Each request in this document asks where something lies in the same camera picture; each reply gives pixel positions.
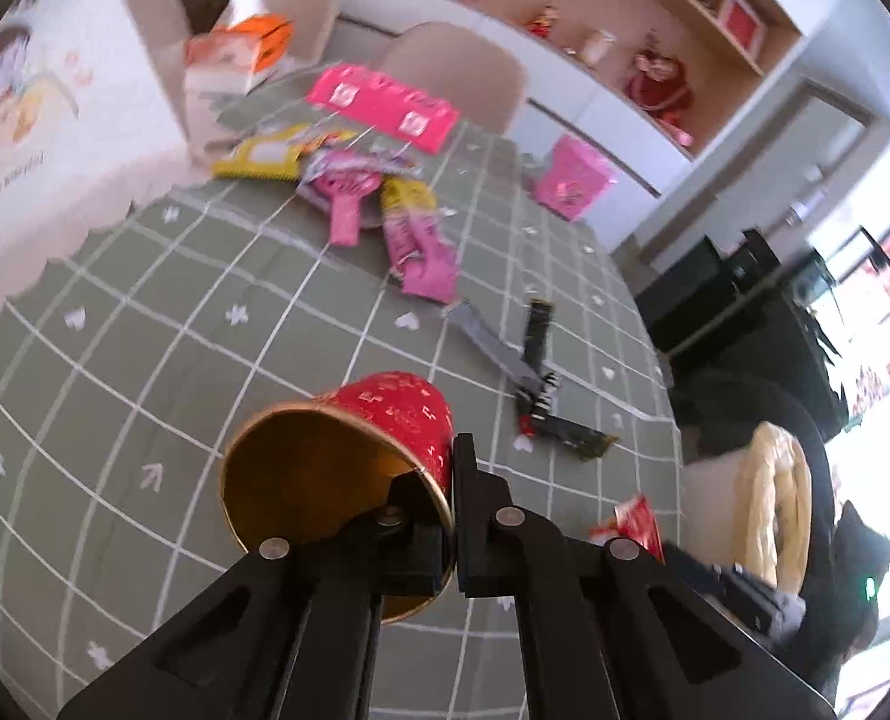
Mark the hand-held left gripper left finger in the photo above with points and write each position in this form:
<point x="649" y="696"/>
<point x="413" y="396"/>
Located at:
<point x="407" y="562"/>

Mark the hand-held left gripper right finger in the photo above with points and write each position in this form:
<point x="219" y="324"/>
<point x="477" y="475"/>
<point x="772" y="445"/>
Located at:
<point x="471" y="510"/>

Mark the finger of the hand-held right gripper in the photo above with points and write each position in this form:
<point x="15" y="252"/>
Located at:
<point x="737" y="589"/>

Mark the white trash bin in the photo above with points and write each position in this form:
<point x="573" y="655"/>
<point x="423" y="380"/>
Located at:
<point x="715" y="517"/>

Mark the red paper cup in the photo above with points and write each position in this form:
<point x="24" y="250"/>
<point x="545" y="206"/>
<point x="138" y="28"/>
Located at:
<point x="400" y="412"/>

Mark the red snack wrapper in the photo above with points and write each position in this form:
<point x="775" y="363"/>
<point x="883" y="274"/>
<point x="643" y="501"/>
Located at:
<point x="632" y="521"/>

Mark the pink spoon-shaped wrapper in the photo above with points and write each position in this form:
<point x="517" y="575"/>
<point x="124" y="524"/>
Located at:
<point x="344" y="195"/>

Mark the dark green wrapper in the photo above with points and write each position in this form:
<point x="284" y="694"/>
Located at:
<point x="576" y="439"/>

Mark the black white wrapper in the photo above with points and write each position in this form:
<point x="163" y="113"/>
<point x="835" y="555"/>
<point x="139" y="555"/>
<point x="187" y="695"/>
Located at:
<point x="539" y="397"/>

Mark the grey strip wrapper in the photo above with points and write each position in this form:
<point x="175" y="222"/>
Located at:
<point x="490" y="341"/>

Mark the black strip wrapper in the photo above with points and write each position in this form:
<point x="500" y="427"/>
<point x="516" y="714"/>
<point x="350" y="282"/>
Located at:
<point x="539" y="330"/>

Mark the pink yellow snack wrapper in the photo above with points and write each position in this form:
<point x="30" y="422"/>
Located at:
<point x="419" y="247"/>

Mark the black floor appliance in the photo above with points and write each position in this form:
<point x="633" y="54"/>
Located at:
<point x="715" y="292"/>

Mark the long pink box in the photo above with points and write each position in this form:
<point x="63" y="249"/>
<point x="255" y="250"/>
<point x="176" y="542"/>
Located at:
<point x="385" y="105"/>

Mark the large red plush doll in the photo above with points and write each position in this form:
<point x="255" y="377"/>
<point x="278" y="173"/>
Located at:
<point x="659" y="86"/>

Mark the white lower cabinet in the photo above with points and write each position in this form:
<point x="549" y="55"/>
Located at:
<point x="490" y="30"/>

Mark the beige tumbler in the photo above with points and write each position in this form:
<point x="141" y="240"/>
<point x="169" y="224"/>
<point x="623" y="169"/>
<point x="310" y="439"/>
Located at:
<point x="599" y="46"/>

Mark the small red doll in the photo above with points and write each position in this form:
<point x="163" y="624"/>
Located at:
<point x="544" y="21"/>

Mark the orange white tissue box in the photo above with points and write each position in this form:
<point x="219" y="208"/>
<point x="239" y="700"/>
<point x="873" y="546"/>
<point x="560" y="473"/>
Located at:
<point x="235" y="52"/>

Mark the white printed food cover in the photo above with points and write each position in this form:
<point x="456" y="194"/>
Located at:
<point x="78" y="90"/>

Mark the wooden open wall shelf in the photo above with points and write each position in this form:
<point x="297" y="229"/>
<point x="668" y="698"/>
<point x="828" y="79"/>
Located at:
<point x="685" y="22"/>

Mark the red picture frame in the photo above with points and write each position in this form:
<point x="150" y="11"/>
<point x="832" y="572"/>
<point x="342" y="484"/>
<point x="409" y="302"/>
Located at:
<point x="741" y="21"/>

